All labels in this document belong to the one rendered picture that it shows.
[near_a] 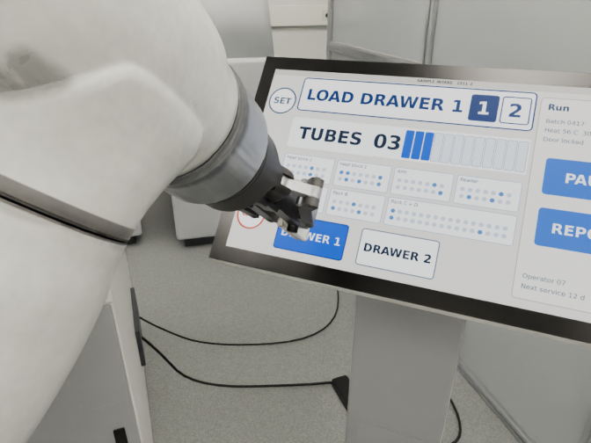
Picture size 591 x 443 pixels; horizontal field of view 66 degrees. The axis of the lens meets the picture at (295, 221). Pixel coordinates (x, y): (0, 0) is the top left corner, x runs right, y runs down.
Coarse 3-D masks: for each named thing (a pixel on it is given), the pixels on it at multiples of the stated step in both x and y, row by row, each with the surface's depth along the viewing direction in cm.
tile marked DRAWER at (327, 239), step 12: (312, 228) 59; (324, 228) 58; (336, 228) 58; (348, 228) 57; (276, 240) 60; (288, 240) 59; (300, 240) 59; (312, 240) 58; (324, 240) 58; (336, 240) 57; (300, 252) 58; (312, 252) 58; (324, 252) 57; (336, 252) 57
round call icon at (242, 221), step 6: (240, 216) 62; (246, 216) 62; (234, 222) 62; (240, 222) 62; (246, 222) 62; (252, 222) 61; (258, 222) 61; (240, 228) 62; (246, 228) 61; (252, 228) 61; (258, 228) 61
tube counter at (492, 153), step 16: (384, 128) 59; (400, 128) 59; (416, 128) 58; (384, 144) 59; (400, 144) 58; (416, 144) 58; (432, 144) 57; (448, 144) 56; (464, 144) 56; (480, 144) 55; (496, 144) 55; (512, 144) 54; (528, 144) 54; (416, 160) 57; (432, 160) 56; (448, 160) 56; (464, 160) 55; (480, 160) 55; (496, 160) 54; (512, 160) 54; (528, 160) 53
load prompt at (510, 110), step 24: (312, 96) 64; (336, 96) 63; (360, 96) 62; (384, 96) 61; (408, 96) 60; (432, 96) 59; (456, 96) 58; (480, 96) 57; (504, 96) 56; (528, 96) 55; (432, 120) 58; (456, 120) 57; (480, 120) 56; (504, 120) 55; (528, 120) 54
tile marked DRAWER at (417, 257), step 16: (368, 240) 56; (384, 240) 56; (400, 240) 55; (416, 240) 54; (432, 240) 54; (368, 256) 56; (384, 256) 55; (400, 256) 55; (416, 256) 54; (432, 256) 53; (400, 272) 54; (416, 272) 53; (432, 272) 53
